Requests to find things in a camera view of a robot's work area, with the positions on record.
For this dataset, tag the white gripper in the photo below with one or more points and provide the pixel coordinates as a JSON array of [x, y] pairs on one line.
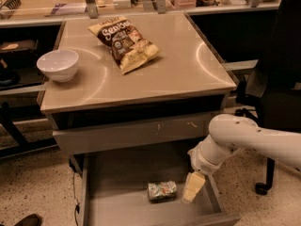
[[200, 164]]

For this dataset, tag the crushed 7up soda can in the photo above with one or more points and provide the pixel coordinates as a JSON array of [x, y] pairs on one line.
[[161, 190]]

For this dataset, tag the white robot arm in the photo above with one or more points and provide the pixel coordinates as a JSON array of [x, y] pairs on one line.
[[228, 135]]

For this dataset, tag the closed grey top drawer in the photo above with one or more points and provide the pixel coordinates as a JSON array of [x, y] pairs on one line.
[[134, 133]]

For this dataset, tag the open grey middle drawer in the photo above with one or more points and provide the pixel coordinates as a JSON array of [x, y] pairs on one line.
[[114, 189]]

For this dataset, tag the grey drawer cabinet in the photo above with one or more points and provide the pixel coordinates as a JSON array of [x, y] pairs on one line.
[[186, 78]]

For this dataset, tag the brown chips bag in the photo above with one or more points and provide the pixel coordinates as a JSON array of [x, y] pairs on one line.
[[128, 47]]

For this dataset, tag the dark shoe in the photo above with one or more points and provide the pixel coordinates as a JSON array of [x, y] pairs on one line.
[[31, 220]]

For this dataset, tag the white ceramic bowl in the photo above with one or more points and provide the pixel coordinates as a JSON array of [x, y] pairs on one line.
[[59, 65]]

